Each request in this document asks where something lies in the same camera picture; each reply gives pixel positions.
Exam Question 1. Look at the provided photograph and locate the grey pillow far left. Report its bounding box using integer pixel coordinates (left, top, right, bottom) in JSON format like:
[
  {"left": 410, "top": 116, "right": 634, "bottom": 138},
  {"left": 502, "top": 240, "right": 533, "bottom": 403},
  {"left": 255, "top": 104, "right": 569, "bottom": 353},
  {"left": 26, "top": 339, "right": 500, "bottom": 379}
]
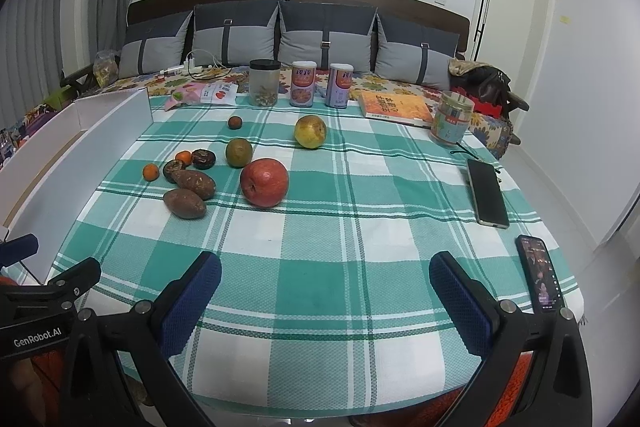
[{"left": 118, "top": 11, "right": 192, "bottom": 78}]

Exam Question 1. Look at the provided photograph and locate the grey curtain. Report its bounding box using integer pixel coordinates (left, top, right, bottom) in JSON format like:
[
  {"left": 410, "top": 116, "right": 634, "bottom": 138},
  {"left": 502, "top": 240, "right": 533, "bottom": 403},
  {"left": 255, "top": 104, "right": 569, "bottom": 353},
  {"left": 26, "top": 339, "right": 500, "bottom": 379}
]
[{"left": 0, "top": 0, "right": 141, "bottom": 128}]

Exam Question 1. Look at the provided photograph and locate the white charger with cable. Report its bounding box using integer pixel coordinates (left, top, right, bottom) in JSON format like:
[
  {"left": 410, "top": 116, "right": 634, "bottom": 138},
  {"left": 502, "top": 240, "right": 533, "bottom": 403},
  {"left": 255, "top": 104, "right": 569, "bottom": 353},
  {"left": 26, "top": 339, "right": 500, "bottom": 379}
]
[{"left": 158, "top": 48, "right": 231, "bottom": 80}]

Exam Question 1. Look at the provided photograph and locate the white cardboard box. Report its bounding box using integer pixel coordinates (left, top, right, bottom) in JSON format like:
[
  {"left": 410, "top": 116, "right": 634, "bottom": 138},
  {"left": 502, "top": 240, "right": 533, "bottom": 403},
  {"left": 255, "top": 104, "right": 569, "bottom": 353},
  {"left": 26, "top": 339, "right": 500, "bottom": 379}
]
[{"left": 1, "top": 88, "right": 153, "bottom": 283}]

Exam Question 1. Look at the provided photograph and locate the pink snack packet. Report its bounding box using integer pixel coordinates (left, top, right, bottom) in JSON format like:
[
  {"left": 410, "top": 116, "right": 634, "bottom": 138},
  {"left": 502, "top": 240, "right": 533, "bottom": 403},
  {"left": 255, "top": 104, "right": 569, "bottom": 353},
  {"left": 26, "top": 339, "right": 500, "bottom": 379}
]
[{"left": 164, "top": 80, "right": 238, "bottom": 112}]

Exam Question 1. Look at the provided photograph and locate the plastic bag of snacks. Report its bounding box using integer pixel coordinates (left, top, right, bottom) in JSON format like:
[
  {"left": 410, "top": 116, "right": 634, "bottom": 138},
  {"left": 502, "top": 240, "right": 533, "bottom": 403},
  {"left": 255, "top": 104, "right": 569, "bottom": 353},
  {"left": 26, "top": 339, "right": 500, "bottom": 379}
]
[{"left": 92, "top": 50, "right": 119, "bottom": 88}]

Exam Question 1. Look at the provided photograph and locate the smartphone with lit screen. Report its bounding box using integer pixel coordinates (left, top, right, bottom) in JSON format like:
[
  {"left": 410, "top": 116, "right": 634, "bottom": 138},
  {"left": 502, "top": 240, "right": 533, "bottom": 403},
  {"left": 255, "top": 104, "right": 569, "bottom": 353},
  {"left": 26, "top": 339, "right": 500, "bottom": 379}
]
[{"left": 515, "top": 234, "right": 564, "bottom": 313}]

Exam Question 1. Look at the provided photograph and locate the yellow pear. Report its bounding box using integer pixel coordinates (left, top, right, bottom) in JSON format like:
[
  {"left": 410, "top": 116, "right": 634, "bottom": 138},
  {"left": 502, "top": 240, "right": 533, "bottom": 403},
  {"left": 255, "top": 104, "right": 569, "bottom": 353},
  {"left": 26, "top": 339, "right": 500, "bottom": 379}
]
[{"left": 294, "top": 115, "right": 326, "bottom": 150}]

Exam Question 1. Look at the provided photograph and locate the green white plaid tablecloth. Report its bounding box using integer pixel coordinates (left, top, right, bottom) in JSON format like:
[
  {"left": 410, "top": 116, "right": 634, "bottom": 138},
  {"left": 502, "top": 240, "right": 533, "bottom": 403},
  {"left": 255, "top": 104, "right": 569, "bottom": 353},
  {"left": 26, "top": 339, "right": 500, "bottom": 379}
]
[{"left": 53, "top": 98, "right": 584, "bottom": 417}]

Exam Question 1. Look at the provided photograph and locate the orange labelled can left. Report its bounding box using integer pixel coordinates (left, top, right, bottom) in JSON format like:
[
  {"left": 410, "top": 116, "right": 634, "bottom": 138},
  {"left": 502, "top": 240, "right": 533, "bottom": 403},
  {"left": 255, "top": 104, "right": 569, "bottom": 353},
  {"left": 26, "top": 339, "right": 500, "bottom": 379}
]
[{"left": 290, "top": 61, "right": 317, "bottom": 107}]

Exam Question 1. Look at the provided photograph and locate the dark bag on sofa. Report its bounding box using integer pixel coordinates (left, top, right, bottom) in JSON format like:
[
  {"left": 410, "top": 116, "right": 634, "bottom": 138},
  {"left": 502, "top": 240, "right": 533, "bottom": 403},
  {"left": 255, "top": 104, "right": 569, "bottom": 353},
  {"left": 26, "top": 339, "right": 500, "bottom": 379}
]
[{"left": 448, "top": 58, "right": 529, "bottom": 158}]

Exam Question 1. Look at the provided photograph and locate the green brown round fruit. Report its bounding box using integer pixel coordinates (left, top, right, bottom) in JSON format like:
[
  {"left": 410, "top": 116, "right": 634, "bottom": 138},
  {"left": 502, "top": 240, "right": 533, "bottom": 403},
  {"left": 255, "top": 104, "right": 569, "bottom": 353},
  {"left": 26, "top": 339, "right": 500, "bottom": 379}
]
[{"left": 226, "top": 138, "right": 253, "bottom": 168}]

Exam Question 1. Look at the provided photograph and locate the sweet potato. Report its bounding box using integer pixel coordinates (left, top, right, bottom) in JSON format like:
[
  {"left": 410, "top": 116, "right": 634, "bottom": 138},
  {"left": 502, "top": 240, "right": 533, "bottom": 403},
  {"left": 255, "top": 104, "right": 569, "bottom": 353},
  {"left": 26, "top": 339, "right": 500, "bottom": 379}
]
[
  {"left": 171, "top": 169, "right": 216, "bottom": 200},
  {"left": 163, "top": 188, "right": 206, "bottom": 220}
]

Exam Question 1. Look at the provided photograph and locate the clear jar printed label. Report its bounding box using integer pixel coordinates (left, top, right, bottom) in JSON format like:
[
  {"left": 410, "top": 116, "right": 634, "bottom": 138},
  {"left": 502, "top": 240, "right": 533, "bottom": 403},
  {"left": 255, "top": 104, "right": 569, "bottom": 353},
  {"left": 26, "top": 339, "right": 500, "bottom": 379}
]
[{"left": 431, "top": 92, "right": 474, "bottom": 145}]

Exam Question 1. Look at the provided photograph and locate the black smartphone face down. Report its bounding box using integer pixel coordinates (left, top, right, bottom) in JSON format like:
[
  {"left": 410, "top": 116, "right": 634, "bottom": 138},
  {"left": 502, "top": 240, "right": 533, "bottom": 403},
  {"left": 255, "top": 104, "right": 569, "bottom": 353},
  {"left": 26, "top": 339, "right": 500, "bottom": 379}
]
[{"left": 466, "top": 159, "right": 510, "bottom": 229}]

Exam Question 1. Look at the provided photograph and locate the small orange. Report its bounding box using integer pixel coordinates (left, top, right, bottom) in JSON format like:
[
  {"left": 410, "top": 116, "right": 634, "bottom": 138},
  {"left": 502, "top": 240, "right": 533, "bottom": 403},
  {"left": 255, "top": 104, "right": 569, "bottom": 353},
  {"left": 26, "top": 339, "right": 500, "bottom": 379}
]
[
  {"left": 175, "top": 150, "right": 192, "bottom": 167},
  {"left": 142, "top": 164, "right": 160, "bottom": 182}
]

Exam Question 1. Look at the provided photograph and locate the small dark brown fruit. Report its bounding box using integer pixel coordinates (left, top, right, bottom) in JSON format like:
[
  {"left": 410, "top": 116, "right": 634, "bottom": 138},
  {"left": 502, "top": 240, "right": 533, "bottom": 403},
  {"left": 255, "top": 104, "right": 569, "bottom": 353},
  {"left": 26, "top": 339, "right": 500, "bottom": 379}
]
[{"left": 228, "top": 116, "right": 243, "bottom": 130}]

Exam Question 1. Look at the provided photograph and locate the orange book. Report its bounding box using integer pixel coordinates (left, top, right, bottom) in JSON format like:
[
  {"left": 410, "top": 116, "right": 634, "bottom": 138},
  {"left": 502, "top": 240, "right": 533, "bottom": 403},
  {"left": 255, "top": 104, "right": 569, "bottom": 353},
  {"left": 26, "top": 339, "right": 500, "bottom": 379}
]
[{"left": 357, "top": 91, "right": 433, "bottom": 128}]

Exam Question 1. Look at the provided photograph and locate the grey pillow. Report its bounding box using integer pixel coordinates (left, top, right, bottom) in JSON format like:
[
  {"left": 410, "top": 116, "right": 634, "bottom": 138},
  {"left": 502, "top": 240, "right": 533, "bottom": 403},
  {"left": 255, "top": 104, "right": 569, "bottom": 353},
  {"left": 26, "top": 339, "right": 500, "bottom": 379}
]
[
  {"left": 192, "top": 0, "right": 279, "bottom": 67},
  {"left": 374, "top": 13, "right": 459, "bottom": 91},
  {"left": 278, "top": 1, "right": 376, "bottom": 72},
  {"left": 118, "top": 11, "right": 192, "bottom": 78}
]

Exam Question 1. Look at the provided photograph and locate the clear jar black lid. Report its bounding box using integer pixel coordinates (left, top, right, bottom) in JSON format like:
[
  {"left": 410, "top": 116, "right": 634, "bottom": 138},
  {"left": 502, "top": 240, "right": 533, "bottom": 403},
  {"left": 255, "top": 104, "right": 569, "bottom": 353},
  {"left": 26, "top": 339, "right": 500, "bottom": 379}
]
[{"left": 248, "top": 60, "right": 281, "bottom": 107}]

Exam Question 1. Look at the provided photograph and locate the white door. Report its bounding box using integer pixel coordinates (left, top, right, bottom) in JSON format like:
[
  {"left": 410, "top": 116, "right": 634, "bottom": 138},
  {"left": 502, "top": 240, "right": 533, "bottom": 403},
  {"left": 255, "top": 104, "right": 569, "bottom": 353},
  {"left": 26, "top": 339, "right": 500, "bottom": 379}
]
[{"left": 469, "top": 0, "right": 552, "bottom": 92}]

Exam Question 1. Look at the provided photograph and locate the grey pillow far right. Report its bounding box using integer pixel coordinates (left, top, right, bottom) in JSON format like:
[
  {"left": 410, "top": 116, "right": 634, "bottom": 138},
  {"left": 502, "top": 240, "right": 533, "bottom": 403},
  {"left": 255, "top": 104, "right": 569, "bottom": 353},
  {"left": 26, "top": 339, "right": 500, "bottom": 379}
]
[{"left": 374, "top": 13, "right": 459, "bottom": 91}]

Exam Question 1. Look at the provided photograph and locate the red apple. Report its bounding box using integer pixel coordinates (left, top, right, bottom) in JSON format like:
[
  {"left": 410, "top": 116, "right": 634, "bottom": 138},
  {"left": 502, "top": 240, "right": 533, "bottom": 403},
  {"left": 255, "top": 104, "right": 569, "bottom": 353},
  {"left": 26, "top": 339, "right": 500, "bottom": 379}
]
[{"left": 240, "top": 158, "right": 288, "bottom": 208}]

